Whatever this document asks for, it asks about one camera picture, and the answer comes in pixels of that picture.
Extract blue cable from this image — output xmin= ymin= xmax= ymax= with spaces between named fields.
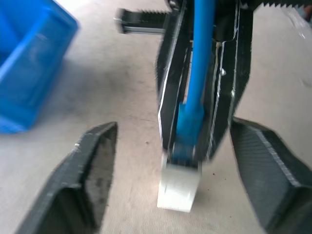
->
xmin=174 ymin=0 xmax=218 ymax=168

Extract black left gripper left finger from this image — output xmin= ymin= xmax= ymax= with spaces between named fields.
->
xmin=16 ymin=121 xmax=118 ymax=234

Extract blue plastic bin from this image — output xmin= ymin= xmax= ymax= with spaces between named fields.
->
xmin=0 ymin=0 xmax=80 ymax=134

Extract white coupler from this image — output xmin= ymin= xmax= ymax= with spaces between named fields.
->
xmin=156 ymin=151 xmax=203 ymax=213

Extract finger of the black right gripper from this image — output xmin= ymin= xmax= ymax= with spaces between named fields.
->
xmin=154 ymin=0 xmax=195 ymax=159
xmin=201 ymin=0 xmax=254 ymax=161

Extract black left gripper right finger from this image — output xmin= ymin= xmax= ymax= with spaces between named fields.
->
xmin=230 ymin=117 xmax=312 ymax=234

